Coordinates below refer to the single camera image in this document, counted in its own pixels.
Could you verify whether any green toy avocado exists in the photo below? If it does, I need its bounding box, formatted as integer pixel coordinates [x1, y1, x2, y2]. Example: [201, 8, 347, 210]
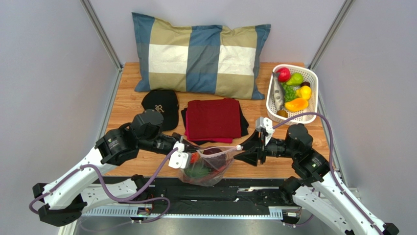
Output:
[184, 163, 211, 178]

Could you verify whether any clear zip top bag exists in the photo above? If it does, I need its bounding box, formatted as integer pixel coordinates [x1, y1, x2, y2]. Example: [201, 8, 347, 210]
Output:
[178, 145, 243, 187]

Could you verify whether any dark purple toy fruit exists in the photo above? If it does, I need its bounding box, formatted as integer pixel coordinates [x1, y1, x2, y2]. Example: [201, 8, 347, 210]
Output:
[203, 148, 227, 169]

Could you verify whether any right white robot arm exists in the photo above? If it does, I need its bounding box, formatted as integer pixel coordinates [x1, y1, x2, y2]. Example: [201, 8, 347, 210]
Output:
[234, 124, 399, 235]

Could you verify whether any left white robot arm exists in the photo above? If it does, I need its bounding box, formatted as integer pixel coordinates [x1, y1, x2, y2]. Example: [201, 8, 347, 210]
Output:
[29, 109, 199, 227]

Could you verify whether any black folded cloth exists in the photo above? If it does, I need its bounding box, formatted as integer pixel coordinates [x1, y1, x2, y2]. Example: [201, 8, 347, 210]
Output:
[181, 107, 249, 145]

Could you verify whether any orange toy fruit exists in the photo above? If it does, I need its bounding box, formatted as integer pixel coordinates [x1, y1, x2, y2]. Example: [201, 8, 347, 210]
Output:
[276, 110, 288, 118]

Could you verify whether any dark red folded cloth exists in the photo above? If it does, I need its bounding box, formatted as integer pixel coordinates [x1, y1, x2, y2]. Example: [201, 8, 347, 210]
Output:
[186, 98, 241, 140]

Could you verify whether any grey toy fish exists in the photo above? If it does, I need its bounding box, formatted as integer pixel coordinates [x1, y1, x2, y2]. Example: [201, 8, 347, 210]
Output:
[272, 72, 285, 111]

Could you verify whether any black cap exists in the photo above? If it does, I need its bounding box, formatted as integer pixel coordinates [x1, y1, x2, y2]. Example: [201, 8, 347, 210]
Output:
[141, 90, 179, 131]

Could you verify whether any orange yellow toy mango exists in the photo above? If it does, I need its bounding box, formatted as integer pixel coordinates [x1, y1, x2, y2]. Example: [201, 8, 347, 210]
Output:
[284, 98, 309, 112]

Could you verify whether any green toy broccoli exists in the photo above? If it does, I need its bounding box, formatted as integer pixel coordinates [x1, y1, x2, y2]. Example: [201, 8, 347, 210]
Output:
[281, 83, 297, 102]

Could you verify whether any red toy apple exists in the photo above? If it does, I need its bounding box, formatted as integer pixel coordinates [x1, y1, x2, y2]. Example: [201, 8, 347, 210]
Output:
[276, 67, 291, 83]

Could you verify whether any light green toy fruit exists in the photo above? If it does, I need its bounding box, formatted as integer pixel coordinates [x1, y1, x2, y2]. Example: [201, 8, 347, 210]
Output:
[285, 72, 304, 86]

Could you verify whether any blue beige checked pillow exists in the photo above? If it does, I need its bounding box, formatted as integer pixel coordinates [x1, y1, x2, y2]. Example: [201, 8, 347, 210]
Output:
[132, 13, 271, 100]

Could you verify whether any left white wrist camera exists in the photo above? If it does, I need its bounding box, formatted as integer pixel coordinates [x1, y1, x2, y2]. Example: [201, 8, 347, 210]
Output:
[168, 141, 191, 169]

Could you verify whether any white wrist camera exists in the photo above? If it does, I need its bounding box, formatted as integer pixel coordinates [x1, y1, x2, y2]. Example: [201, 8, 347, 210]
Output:
[168, 141, 191, 169]
[255, 117, 275, 146]

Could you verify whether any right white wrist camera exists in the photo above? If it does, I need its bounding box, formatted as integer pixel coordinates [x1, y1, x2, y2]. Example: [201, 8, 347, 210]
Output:
[255, 117, 275, 146]

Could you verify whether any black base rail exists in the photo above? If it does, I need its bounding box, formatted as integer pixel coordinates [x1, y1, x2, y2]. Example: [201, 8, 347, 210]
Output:
[97, 176, 330, 216]

